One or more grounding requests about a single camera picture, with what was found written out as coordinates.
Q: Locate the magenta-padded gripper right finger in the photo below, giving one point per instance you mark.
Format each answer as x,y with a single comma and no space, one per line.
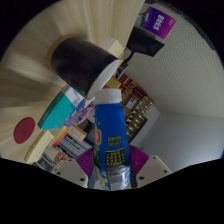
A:
153,168

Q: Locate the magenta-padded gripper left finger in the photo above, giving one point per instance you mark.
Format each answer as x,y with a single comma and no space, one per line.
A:
71,171

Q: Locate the blue drink bottle white cap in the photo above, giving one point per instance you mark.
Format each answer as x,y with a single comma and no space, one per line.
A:
111,140

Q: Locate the beige patterned book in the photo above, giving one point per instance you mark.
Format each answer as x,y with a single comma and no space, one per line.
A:
38,147

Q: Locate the colourful blue book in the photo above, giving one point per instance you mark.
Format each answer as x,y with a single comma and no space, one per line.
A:
78,113

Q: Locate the wooden shelf unit with trophies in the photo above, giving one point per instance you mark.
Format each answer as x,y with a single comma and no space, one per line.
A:
135,110

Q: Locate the flat round red coaster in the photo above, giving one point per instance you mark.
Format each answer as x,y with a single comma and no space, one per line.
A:
24,130

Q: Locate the teal book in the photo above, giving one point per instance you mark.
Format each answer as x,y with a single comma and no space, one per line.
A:
58,110

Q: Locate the dark mug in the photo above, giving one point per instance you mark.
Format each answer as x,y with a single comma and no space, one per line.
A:
78,61

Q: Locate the black office chair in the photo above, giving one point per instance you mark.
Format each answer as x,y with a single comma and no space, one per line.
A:
143,43

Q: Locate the pale yellow paper envelope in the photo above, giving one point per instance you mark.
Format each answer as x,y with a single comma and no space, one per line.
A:
115,46

